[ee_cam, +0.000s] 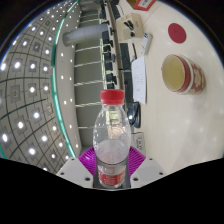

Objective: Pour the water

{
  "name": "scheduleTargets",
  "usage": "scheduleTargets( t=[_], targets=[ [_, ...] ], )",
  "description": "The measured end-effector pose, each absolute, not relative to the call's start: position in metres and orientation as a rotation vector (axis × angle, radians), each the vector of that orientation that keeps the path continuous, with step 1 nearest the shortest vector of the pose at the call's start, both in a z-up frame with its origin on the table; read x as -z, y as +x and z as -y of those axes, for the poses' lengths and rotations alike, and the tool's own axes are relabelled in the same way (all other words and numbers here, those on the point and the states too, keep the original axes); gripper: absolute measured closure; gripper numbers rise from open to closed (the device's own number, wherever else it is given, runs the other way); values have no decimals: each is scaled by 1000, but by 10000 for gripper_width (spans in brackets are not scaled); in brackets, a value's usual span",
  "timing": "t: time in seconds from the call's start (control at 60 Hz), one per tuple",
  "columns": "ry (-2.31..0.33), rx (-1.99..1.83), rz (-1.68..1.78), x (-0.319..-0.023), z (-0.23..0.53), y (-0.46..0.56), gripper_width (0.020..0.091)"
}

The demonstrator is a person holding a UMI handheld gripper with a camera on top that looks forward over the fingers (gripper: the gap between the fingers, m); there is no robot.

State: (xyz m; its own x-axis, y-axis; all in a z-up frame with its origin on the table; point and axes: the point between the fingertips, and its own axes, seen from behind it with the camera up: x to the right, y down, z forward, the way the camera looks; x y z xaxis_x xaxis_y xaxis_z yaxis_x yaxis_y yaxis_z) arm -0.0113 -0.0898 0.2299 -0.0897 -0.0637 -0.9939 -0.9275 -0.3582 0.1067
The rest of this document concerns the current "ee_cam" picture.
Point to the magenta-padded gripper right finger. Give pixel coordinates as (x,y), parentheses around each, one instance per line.
(137,160)

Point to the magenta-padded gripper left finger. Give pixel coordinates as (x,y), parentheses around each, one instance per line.
(86,160)

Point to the clear red-capped water bottle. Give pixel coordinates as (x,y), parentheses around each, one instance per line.
(111,150)

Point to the black bag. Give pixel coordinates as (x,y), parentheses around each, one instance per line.
(134,115)

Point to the group of ceiling lights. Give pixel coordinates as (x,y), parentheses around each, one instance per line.
(31,90)

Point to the red and cream mug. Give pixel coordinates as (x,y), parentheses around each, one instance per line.
(186,75)

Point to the row of black office chairs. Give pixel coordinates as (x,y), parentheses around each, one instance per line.
(109,56)

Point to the white remote control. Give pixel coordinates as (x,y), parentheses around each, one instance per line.
(146,43)

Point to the flat round red coaster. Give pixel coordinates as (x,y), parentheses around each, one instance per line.
(177,32)

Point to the beige desk organizer box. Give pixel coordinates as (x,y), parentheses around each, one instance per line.
(132,26)

